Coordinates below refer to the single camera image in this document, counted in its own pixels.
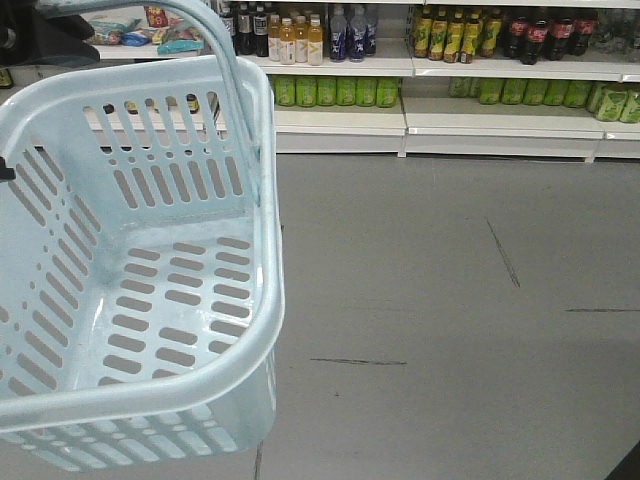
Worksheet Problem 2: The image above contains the light blue plastic basket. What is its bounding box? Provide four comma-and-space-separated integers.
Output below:
1, 1, 284, 472

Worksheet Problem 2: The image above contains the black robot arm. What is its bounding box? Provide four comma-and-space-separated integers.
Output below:
1, 1, 100, 68

